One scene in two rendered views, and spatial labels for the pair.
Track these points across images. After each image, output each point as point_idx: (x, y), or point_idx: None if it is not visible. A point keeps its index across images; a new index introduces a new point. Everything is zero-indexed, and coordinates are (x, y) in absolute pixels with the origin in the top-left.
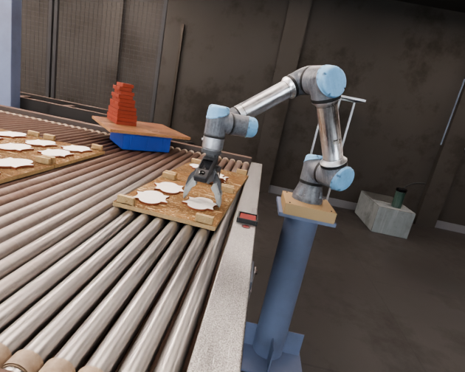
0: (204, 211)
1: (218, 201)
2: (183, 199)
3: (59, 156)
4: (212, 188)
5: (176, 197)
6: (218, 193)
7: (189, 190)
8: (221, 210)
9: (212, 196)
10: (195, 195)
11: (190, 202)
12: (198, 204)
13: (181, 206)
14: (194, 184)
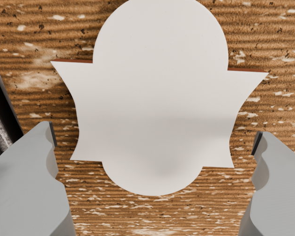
0: (97, 26)
1: (30, 132)
2: (255, 131)
3: None
4: (53, 206)
5: (293, 138)
6: (3, 172)
7: (264, 156)
8: (31, 108)
9: (140, 228)
10: (206, 202)
11: (210, 86)
12: (158, 95)
13: (256, 15)
14: (265, 215)
